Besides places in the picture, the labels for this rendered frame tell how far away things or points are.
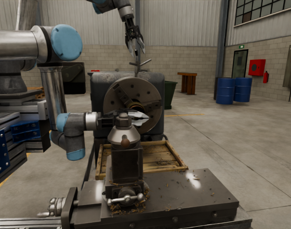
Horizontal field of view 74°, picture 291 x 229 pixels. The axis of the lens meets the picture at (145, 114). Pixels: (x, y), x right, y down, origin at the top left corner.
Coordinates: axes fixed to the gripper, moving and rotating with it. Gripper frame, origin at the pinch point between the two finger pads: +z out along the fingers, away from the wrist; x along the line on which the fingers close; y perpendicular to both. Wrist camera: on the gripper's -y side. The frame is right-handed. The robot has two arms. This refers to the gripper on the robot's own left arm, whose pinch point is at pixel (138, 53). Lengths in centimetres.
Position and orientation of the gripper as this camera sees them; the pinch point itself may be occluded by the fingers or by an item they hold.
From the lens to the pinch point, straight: 119.3
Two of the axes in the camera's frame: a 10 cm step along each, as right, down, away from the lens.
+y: 1.6, 2.4, -9.6
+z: 3.0, 9.1, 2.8
